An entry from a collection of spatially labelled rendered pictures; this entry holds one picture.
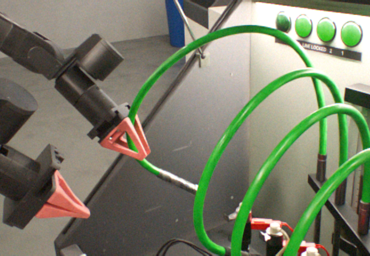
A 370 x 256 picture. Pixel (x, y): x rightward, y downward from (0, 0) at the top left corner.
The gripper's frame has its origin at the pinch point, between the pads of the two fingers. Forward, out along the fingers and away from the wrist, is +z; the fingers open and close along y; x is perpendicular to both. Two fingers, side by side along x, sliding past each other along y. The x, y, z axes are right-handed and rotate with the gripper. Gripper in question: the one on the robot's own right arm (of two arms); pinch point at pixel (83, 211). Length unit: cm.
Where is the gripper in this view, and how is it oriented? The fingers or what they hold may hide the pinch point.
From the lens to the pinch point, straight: 69.6
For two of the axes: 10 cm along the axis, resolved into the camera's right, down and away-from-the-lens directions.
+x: -3.1, -3.7, 8.8
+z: 7.1, 5.2, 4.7
